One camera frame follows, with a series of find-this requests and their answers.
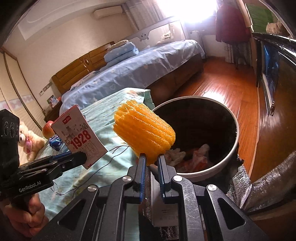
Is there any large orange foam net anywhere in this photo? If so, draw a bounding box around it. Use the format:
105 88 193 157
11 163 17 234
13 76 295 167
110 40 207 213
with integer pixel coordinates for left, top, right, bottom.
113 100 176 166

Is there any red white milk carton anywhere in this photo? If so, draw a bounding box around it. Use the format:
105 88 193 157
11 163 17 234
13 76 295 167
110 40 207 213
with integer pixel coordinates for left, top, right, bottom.
51 105 107 169

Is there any grey round trash bin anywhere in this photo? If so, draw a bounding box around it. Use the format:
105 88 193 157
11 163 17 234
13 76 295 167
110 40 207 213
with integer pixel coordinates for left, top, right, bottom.
153 96 239 182

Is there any left hand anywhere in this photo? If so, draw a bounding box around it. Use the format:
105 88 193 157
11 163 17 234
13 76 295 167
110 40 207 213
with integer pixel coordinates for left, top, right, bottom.
1 193 49 238

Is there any crumpled blue plastic bottle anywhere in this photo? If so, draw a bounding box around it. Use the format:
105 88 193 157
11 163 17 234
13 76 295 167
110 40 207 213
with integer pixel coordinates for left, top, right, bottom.
49 134 63 151

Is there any red yellow apple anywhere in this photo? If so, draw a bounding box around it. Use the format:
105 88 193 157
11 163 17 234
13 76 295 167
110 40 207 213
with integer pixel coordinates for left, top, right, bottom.
42 120 55 139

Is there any white teddy bear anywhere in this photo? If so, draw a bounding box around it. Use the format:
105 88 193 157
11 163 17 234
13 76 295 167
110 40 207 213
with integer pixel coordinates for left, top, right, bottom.
18 121 46 162

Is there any dark wooden nightstand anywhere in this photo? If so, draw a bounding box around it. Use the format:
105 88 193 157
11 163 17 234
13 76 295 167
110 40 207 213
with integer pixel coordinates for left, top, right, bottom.
44 101 62 122

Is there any teal floral bed sheet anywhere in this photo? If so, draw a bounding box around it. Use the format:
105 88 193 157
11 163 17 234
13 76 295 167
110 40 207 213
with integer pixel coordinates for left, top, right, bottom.
39 88 154 219

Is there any framed photo on nightstand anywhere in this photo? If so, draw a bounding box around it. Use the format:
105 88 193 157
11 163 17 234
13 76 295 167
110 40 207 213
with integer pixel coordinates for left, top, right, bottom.
47 95 59 109

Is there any blue bed sheet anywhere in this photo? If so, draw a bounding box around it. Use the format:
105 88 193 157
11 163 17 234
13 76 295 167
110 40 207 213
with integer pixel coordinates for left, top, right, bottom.
59 40 205 114

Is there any wooden headboard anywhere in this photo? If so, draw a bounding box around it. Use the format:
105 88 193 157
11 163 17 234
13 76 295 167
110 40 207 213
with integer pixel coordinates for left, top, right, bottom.
52 41 115 94

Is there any folded blue quilt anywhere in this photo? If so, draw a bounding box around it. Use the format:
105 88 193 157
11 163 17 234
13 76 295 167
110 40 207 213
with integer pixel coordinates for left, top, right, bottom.
104 40 138 63

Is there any silver foil bag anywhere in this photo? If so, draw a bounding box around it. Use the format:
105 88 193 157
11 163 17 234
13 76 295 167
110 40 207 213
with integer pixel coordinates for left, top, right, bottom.
226 152 295 212

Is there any grey window curtain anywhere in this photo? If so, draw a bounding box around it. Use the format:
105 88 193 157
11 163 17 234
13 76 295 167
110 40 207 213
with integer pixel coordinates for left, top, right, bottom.
121 0 165 31

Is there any dark red hanging coat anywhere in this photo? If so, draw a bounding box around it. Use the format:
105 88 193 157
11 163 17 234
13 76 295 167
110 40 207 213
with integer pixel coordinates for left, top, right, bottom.
216 1 251 44

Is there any black flat television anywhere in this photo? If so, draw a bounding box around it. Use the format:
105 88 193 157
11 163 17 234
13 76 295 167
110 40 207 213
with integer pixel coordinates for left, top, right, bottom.
256 40 280 116

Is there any grey bed guard rail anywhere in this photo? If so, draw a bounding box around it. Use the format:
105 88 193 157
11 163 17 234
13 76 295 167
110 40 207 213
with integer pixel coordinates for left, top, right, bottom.
124 17 186 51

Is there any wall air conditioner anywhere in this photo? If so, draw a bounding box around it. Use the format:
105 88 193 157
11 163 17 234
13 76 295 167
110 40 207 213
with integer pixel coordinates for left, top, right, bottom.
93 6 123 19

